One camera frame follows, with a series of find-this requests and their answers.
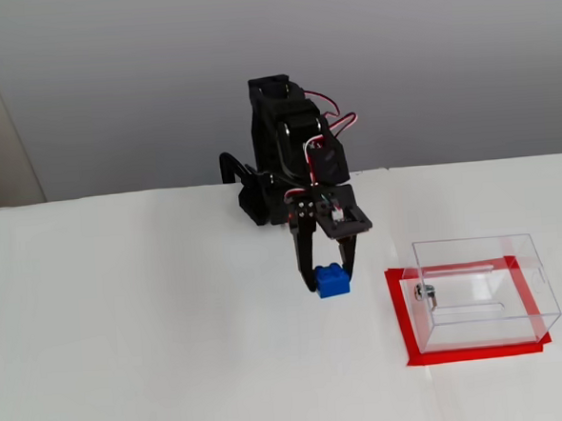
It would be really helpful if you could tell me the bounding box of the red white servo wire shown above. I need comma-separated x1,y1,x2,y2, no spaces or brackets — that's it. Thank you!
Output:
283,187,311,208
301,112,364,187

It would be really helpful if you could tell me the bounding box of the red tape frame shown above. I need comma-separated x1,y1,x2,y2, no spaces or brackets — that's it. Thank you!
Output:
384,253,554,370

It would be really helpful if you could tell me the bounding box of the white table cloth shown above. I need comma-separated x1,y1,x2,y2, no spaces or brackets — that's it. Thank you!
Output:
0,153,562,421

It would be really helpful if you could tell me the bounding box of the metal box lock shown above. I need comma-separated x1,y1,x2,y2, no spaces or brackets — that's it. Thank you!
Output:
412,281,440,314

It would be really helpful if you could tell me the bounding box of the blue lego brick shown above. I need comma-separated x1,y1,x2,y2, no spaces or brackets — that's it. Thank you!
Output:
312,262,352,300

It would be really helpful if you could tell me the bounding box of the black table clamp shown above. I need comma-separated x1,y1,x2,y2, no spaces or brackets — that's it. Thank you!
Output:
218,149,261,187

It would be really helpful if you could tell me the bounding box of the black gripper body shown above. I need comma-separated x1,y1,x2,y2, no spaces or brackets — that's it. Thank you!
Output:
284,192,323,236

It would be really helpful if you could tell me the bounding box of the red black servo wire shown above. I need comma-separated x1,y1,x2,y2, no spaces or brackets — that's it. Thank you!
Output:
301,88,344,120

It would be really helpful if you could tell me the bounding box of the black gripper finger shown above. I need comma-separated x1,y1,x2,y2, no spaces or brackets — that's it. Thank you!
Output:
337,233,361,281
290,227,322,294

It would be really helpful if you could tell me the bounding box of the transparent plastic box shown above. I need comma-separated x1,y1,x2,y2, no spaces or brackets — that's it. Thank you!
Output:
395,231,562,355

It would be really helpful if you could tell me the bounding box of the black wrist camera board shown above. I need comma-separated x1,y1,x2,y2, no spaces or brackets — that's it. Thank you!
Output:
314,181,374,242

